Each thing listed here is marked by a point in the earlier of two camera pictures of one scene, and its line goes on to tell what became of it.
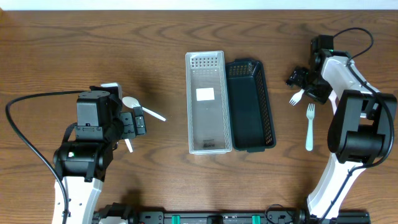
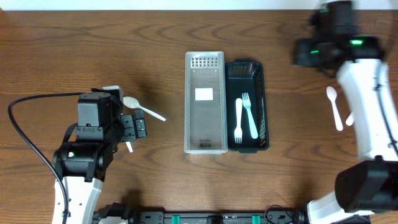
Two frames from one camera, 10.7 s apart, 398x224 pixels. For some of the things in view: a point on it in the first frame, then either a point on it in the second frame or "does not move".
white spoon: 129,145 does not move
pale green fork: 310,114 to 247,103
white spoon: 130,102 does not move
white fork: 296,97 to 238,134
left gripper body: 127,125 does not move
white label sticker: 205,94 does not move
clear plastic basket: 209,116 does not move
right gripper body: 306,83 to 301,52
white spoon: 333,97 does not move
